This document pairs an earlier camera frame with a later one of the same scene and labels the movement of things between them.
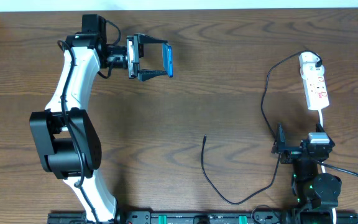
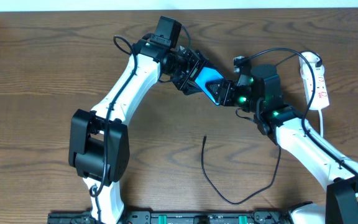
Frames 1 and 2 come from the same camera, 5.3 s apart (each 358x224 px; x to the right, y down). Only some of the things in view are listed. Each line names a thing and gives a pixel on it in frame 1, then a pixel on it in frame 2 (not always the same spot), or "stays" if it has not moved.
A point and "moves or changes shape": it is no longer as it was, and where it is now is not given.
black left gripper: x=139 y=56 -> x=190 y=72
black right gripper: x=294 y=148 -> x=226 y=92
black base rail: x=238 y=217 stays
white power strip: x=316 y=94 stays
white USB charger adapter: x=309 y=70 stays
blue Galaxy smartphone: x=168 y=59 moves or changes shape
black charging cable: x=278 y=155 -> x=299 y=55
